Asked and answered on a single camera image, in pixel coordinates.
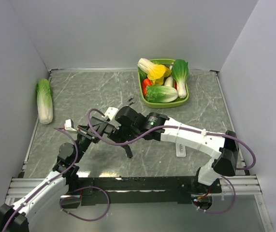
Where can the red pepper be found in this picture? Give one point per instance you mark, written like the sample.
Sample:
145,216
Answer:
146,82

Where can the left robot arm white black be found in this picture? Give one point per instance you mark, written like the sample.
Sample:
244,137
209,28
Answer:
23,214

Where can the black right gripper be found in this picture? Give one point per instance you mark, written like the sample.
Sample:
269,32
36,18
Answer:
128,138

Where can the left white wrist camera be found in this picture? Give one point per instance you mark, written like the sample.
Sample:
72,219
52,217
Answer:
69,126

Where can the yellow leaf cabbage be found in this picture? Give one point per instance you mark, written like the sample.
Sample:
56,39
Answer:
155,72

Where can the white radish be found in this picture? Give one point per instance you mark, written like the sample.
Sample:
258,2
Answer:
169,82

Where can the green bok choy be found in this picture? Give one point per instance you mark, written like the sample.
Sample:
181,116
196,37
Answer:
180,73

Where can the green plastic basket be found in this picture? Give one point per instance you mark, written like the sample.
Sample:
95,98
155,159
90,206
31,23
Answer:
142,75

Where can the green lettuce head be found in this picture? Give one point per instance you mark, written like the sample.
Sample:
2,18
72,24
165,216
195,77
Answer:
161,94

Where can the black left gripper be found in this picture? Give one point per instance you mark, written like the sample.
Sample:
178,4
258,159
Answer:
87,132

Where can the aluminium frame rail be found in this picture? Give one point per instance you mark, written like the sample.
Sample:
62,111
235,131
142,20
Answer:
244,185

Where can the black remote control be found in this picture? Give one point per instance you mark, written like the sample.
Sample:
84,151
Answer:
111,132

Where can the white remote control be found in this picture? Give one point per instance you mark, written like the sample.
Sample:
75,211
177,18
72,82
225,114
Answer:
180,150

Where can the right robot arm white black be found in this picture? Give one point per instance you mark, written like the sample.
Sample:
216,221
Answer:
221,147

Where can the black base bar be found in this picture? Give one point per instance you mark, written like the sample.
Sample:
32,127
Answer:
177,189

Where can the napa cabbage on table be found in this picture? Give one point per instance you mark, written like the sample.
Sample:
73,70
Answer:
44,102

